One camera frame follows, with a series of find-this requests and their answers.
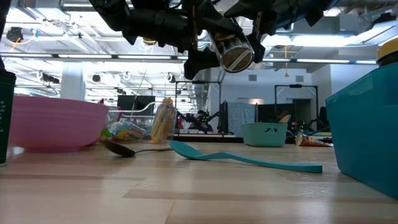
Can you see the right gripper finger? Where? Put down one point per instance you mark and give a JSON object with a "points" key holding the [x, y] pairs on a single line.
{"points": [[258, 46], [245, 11]]}

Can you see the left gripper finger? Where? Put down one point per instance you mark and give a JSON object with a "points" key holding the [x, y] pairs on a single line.
{"points": [[200, 63], [219, 18]]}

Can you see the tan-lid furikake seasoning jar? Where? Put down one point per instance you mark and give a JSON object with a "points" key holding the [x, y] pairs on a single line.
{"points": [[236, 54]]}

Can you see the yellow ramen noodle pack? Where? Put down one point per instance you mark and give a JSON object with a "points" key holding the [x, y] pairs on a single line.
{"points": [[163, 121]]}

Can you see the blue edged ramen noodle pack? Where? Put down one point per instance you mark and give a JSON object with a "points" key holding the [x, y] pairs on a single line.
{"points": [[127, 132]]}

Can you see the brown food packet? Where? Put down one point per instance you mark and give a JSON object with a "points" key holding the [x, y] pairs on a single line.
{"points": [[311, 141]]}

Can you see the person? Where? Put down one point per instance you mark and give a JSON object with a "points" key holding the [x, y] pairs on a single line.
{"points": [[202, 119]]}

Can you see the grey blue cloth panel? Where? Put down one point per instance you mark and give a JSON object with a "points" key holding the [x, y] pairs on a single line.
{"points": [[239, 115]]}

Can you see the long ceiling light strip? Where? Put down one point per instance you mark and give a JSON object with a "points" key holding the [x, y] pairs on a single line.
{"points": [[93, 57]]}

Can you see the black background monitor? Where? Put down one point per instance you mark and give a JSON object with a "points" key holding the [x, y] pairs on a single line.
{"points": [[133, 102]]}

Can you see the clear plastic container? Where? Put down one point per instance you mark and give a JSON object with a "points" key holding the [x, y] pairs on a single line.
{"points": [[149, 124]]}

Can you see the teal cutting board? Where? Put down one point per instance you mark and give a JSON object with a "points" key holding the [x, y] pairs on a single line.
{"points": [[264, 135]]}

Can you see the teal silicone spatula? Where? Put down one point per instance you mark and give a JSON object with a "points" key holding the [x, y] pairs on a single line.
{"points": [[192, 153]]}

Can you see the white pillar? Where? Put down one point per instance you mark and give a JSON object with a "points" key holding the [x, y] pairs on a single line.
{"points": [[73, 81]]}

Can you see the black spoon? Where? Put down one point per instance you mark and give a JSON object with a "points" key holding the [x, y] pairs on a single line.
{"points": [[116, 148]]}

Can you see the teal plastic bin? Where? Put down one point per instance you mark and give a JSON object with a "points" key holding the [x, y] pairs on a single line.
{"points": [[367, 130]]}

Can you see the pink plastic bowl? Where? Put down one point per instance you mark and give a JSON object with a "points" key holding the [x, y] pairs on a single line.
{"points": [[56, 124]]}

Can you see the dark small box white print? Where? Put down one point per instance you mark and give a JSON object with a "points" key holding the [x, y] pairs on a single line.
{"points": [[6, 118]]}

